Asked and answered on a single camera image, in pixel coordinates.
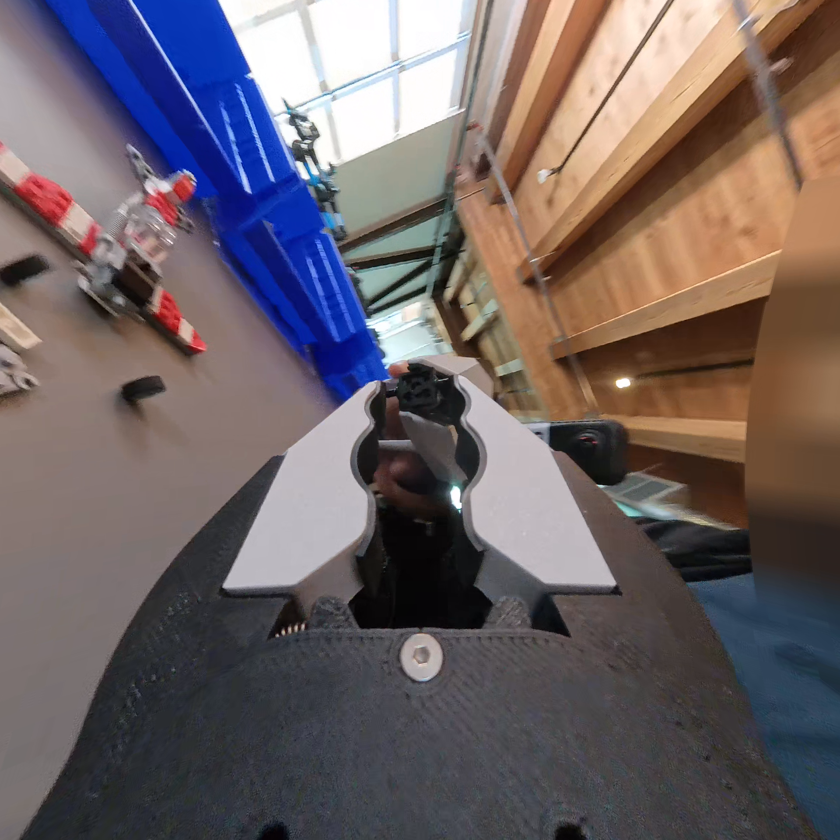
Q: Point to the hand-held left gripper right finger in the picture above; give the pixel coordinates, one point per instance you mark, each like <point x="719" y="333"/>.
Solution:
<point x="538" y="525"/>

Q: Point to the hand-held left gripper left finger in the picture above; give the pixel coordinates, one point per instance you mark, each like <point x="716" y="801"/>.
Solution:
<point x="295" y="525"/>

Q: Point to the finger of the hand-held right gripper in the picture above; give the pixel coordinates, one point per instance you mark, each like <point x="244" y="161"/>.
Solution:
<point x="436" y="449"/>
<point x="470" y="370"/>

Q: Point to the black wheel with grey axle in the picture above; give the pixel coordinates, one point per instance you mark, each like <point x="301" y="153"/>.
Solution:
<point x="424" y="389"/>

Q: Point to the red white toy brick airplane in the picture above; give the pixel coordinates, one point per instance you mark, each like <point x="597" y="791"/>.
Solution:
<point x="125" y="256"/>

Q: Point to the grey desk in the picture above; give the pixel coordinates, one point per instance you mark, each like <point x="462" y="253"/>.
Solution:
<point x="92" y="525"/>

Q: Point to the person's right hand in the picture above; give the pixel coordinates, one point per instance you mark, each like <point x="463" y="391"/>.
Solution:
<point x="407" y="488"/>

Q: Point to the person's black jacket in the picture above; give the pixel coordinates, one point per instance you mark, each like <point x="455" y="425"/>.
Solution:
<point x="696" y="551"/>

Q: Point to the small black toy wheel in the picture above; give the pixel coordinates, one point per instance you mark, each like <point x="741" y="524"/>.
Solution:
<point x="24" y="269"/>
<point x="142" y="389"/>

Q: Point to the person's legs in jeans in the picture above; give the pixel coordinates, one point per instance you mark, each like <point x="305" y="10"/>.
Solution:
<point x="775" y="709"/>

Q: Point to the small grey toy brick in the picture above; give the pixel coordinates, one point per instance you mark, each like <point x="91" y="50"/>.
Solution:
<point x="13" y="378"/>

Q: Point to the small beige toy brick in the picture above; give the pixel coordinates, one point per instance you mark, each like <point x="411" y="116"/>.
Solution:
<point x="16" y="328"/>

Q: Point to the black camera tripod rig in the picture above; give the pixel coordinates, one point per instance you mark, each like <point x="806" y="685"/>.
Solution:
<point x="313" y="151"/>

